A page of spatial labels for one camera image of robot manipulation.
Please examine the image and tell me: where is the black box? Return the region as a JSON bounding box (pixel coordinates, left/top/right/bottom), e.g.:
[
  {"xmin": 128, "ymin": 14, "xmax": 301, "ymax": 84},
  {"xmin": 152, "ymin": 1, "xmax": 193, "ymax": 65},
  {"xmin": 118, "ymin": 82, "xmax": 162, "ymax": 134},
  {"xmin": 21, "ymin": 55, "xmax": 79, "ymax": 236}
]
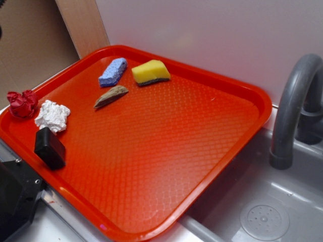
[{"xmin": 34, "ymin": 127, "xmax": 66, "ymax": 170}]

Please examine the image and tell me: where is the red plastic tray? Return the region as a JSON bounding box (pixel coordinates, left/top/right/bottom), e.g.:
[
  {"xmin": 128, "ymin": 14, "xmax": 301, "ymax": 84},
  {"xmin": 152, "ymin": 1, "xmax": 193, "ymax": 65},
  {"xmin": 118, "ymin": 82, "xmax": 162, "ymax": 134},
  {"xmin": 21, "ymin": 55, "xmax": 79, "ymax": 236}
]
[{"xmin": 1, "ymin": 45, "xmax": 272, "ymax": 241}]

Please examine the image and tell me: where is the yellow sponge with grey pad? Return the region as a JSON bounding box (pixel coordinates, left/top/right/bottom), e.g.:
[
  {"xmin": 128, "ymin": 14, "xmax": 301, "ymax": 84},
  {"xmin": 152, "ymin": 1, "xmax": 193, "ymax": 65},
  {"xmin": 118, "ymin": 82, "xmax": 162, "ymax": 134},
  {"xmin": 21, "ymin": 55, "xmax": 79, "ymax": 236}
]
[{"xmin": 131, "ymin": 59, "xmax": 171, "ymax": 86}]

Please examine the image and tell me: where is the brown wood wedge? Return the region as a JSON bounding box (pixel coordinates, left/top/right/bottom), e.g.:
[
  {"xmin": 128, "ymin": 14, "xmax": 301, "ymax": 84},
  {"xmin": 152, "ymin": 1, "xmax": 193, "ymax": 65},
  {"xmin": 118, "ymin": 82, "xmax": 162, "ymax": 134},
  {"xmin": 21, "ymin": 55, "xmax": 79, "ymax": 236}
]
[{"xmin": 93, "ymin": 85, "xmax": 129, "ymax": 109}]

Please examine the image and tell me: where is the blue sponge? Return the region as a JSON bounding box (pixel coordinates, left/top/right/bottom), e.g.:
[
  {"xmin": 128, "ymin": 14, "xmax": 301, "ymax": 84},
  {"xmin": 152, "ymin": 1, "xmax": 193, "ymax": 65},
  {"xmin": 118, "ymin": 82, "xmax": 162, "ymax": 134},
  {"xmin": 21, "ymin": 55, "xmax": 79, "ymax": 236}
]
[{"xmin": 98, "ymin": 57, "xmax": 128, "ymax": 88}]

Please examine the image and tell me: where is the crumpled white paper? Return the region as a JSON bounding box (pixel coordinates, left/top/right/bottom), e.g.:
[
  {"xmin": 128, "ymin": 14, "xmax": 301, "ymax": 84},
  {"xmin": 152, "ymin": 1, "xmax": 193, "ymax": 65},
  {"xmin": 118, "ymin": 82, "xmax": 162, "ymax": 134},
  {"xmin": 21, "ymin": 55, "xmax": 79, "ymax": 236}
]
[{"xmin": 34, "ymin": 100, "xmax": 71, "ymax": 134}]

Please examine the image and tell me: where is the grey plastic sink basin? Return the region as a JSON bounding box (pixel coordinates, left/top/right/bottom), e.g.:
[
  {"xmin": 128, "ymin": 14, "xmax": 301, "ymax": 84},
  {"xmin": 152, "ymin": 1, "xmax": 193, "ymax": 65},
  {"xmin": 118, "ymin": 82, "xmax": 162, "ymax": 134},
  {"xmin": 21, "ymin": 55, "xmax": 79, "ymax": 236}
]
[{"xmin": 180, "ymin": 129, "xmax": 322, "ymax": 241}]

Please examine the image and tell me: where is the wooden board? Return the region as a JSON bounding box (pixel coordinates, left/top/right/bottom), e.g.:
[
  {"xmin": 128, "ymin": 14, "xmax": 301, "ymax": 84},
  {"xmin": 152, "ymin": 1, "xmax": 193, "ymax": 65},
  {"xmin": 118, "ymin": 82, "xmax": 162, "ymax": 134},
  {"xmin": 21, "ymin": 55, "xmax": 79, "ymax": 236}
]
[{"xmin": 56, "ymin": 0, "xmax": 110, "ymax": 58}]

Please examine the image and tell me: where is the grey toy faucet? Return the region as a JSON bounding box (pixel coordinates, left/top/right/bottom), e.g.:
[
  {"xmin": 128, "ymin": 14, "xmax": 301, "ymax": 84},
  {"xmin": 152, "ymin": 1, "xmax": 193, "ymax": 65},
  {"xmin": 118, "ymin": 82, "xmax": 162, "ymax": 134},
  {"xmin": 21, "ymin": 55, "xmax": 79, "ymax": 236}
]
[{"xmin": 270, "ymin": 53, "xmax": 322, "ymax": 170}]

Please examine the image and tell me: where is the crumpled red paper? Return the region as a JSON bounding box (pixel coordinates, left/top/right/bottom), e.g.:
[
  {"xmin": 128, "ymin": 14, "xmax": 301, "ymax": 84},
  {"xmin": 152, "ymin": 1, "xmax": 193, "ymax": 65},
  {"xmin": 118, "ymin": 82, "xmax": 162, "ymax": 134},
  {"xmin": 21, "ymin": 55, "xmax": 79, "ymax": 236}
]
[{"xmin": 7, "ymin": 90, "xmax": 38, "ymax": 118}]

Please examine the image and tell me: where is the sink drain cover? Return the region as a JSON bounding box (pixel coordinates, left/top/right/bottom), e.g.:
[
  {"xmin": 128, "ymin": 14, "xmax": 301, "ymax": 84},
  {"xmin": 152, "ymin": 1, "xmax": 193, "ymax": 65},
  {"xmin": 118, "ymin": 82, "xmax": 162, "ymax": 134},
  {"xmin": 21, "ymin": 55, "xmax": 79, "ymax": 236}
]
[{"xmin": 240, "ymin": 200, "xmax": 290, "ymax": 241}]

